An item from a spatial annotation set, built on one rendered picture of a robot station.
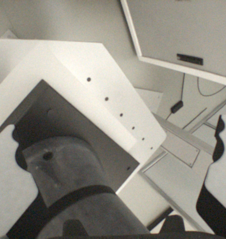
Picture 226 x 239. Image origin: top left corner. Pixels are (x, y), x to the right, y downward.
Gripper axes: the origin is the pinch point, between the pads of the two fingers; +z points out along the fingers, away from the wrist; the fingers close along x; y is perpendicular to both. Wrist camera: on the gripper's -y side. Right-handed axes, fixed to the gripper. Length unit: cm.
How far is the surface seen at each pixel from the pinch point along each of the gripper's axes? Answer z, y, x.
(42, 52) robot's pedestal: 12.9, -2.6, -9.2
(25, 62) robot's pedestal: 11.7, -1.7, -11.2
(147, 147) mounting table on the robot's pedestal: 23.2, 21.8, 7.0
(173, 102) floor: 141, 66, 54
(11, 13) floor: 79, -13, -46
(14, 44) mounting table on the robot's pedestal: 11.4, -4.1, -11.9
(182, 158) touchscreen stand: 68, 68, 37
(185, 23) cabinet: 72, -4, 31
